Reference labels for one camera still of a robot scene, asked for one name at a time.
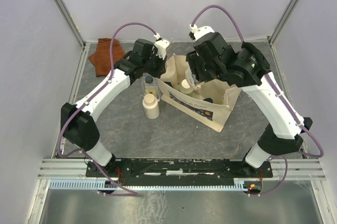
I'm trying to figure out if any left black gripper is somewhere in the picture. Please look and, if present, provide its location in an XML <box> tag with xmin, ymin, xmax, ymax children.
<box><xmin>142</xmin><ymin>50</ymin><xmax>167</xmax><ymax>79</ymax></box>

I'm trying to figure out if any pale green lotion bottle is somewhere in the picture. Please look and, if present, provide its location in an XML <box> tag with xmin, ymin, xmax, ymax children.
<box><xmin>179</xmin><ymin>79</ymin><xmax>193</xmax><ymax>95</ymax></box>

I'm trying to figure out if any cream canvas tote bag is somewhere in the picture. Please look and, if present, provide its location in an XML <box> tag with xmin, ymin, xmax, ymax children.
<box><xmin>158</xmin><ymin>54</ymin><xmax>241</xmax><ymax>132</ymax></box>

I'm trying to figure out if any beige pump bottle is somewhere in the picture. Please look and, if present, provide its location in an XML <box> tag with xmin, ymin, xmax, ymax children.
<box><xmin>142</xmin><ymin>93</ymin><xmax>160</xmax><ymax>119</ymax></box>

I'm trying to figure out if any amber liquid clear bottle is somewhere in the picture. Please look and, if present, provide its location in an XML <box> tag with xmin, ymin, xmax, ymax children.
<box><xmin>185</xmin><ymin>67</ymin><xmax>201</xmax><ymax>90</ymax></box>

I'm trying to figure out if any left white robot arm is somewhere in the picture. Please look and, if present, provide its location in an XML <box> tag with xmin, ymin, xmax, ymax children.
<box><xmin>61</xmin><ymin>39</ymin><xmax>170</xmax><ymax>177</ymax></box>

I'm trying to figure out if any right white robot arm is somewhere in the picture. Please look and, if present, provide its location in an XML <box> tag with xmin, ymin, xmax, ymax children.
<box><xmin>186</xmin><ymin>31</ymin><xmax>312</xmax><ymax>177</ymax></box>

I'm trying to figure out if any square perfume bottle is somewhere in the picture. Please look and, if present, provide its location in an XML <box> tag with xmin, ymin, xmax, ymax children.
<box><xmin>142</xmin><ymin>75</ymin><xmax>161</xmax><ymax>101</ymax></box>

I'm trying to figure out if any brown folded towel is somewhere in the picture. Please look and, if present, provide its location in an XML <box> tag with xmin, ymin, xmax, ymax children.
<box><xmin>89</xmin><ymin>38</ymin><xmax>125</xmax><ymax>77</ymax></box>

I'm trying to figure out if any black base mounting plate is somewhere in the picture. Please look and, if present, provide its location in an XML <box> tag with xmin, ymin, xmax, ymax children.
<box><xmin>85</xmin><ymin>157</ymin><xmax>274</xmax><ymax>185</ymax></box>

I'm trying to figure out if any small circuit board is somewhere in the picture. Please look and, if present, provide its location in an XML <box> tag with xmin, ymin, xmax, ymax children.
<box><xmin>248</xmin><ymin>183</ymin><xmax>262</xmax><ymax>193</ymax></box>

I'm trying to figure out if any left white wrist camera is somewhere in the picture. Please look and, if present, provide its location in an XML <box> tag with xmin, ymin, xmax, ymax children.
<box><xmin>154</xmin><ymin>33</ymin><xmax>171</xmax><ymax>60</ymax></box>

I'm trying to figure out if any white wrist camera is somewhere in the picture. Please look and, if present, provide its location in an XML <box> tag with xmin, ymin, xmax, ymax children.
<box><xmin>154</xmin><ymin>33</ymin><xmax>171</xmax><ymax>60</ymax></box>
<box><xmin>189</xmin><ymin>24</ymin><xmax>214</xmax><ymax>41</ymax></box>

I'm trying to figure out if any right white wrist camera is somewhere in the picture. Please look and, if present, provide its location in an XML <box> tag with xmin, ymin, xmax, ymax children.
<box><xmin>189</xmin><ymin>24</ymin><xmax>214</xmax><ymax>41</ymax></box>

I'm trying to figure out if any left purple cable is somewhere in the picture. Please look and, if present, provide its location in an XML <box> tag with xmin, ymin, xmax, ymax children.
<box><xmin>56</xmin><ymin>22</ymin><xmax>161</xmax><ymax>198</ymax></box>

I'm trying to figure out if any blue slotted cable duct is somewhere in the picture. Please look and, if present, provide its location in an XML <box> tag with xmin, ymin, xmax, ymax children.
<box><xmin>49</xmin><ymin>177</ymin><xmax>259</xmax><ymax>191</ymax></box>

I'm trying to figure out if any aluminium frame rail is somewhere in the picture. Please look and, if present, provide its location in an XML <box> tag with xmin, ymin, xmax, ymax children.
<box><xmin>38</xmin><ymin>157</ymin><xmax>90</xmax><ymax>180</ymax></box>

